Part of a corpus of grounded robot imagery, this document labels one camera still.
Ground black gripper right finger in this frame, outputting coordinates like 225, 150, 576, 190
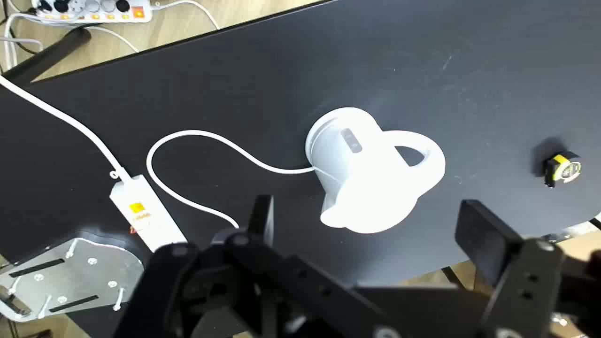
454, 199, 565, 338

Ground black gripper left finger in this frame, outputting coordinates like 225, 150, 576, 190
225, 193, 385, 338

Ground white power strip orange switch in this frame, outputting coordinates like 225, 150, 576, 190
107, 173, 189, 253

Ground black yellow tape measure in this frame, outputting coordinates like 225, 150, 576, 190
540, 148, 584, 190

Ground black bar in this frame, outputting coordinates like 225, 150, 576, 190
1, 26, 93, 84

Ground white multi-socket strip black knobs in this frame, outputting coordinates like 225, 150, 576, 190
30, 0, 155, 26

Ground thin white kettle cable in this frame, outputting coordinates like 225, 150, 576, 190
144, 128, 317, 231

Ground grey metal slotted bracket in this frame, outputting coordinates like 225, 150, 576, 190
0, 235, 146, 325

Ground thick white power strip cable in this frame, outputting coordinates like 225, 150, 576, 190
0, 73, 131, 184

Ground thin white floor cable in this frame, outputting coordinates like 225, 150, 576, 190
0, 0, 221, 71

